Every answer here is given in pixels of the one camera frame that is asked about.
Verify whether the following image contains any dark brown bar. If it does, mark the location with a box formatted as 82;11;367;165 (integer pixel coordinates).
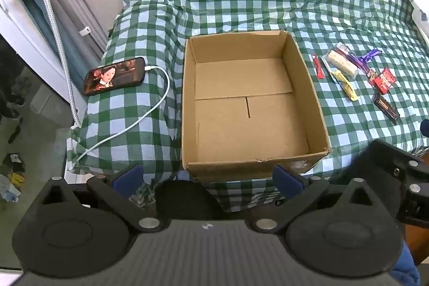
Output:
373;93;400;125

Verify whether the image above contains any mixed small clutter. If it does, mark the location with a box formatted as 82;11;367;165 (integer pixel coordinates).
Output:
0;152;27;203

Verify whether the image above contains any brown cardboard box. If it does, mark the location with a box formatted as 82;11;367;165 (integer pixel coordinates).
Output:
181;29;332;184

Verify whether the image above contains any black smartphone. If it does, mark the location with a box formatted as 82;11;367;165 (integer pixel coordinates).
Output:
83;57;147;96

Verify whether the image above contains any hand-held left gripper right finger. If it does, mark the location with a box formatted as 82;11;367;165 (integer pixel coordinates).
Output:
245;164;386;233

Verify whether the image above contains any braided steamer hose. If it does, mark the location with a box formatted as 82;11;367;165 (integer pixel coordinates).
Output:
43;0;82;128

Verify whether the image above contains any yellow packet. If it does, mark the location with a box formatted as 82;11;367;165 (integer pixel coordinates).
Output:
330;69;359;102

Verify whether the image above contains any red stick packet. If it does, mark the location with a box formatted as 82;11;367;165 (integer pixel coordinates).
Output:
313;54;325;79

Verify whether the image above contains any person's blue clothing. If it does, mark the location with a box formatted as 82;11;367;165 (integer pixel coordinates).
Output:
391;241;421;286

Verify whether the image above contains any white charging cable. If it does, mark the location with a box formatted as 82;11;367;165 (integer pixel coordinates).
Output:
74;65;170;170

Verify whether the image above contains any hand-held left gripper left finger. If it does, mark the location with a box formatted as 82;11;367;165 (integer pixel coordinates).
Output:
34;163;168;233

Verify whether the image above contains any red snack bag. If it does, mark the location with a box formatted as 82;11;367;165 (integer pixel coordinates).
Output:
373;68;397;94

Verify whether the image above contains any white rice cracker packet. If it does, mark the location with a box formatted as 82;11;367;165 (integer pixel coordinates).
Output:
327;50;358;77

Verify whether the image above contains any purple candy packet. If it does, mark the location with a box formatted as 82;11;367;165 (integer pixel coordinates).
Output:
357;49;383;68

